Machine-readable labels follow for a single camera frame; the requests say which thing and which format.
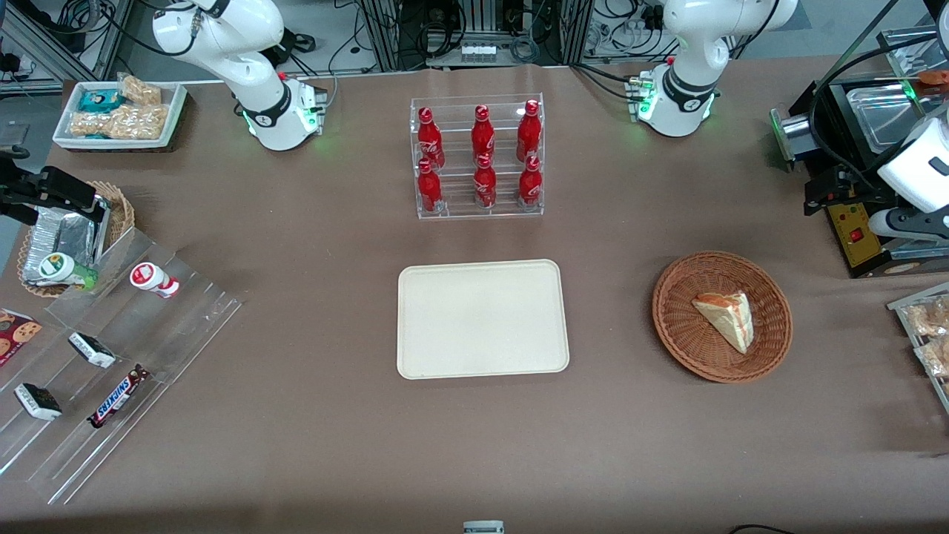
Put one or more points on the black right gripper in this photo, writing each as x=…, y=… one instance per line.
x=22, y=191

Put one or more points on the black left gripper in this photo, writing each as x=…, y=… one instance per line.
x=862, y=189

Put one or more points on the triangle sandwich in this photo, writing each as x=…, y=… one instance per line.
x=730, y=319

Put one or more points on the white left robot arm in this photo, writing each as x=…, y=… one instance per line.
x=689, y=74

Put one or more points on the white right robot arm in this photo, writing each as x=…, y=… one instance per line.
x=259, y=111

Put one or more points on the light tan wicker basket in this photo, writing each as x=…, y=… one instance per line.
x=122, y=211

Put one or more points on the grey snack tray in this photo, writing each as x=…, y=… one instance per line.
x=903, y=310

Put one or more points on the white snack tray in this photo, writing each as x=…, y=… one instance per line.
x=174, y=111

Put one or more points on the brown wicker basket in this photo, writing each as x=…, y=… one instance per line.
x=682, y=326

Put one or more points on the cream plastic serving tray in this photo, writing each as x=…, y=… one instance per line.
x=482, y=319

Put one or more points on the silver foil container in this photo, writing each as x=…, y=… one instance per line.
x=63, y=233

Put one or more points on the black appliance yellow panel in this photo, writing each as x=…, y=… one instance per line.
x=852, y=245

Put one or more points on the green yoghurt bottle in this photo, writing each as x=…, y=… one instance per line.
x=63, y=270

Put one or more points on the large rice cracker pack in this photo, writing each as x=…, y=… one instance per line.
x=126, y=122

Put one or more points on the red cap yoghurt bottle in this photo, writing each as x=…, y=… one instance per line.
x=152, y=278

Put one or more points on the teal snack packet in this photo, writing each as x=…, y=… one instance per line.
x=100, y=100

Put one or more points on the red cookie box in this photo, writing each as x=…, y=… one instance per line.
x=16, y=335

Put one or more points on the black white small box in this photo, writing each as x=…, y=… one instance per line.
x=92, y=350
x=37, y=401

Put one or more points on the small rice cracker pack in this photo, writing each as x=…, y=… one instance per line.
x=141, y=90

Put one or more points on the clear wrapped pastry pack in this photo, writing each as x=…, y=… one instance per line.
x=936, y=357
x=930, y=317

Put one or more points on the clear acrylic tiered shelf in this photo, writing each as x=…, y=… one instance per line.
x=185, y=326

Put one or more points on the orange object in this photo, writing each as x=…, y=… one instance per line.
x=934, y=76

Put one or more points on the silver metal box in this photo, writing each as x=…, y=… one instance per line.
x=908, y=48

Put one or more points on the snickers chocolate bar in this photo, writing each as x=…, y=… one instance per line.
x=117, y=397

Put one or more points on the red cola bottle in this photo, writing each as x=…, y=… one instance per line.
x=429, y=189
x=485, y=185
x=528, y=133
x=530, y=185
x=483, y=133
x=430, y=141

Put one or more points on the clear acrylic bottle rack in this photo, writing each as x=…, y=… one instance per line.
x=460, y=211

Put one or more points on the white power strip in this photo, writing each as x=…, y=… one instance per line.
x=479, y=53

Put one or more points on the white grey device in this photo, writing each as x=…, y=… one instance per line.
x=483, y=527

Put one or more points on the aluminium frame rack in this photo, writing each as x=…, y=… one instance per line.
x=385, y=33

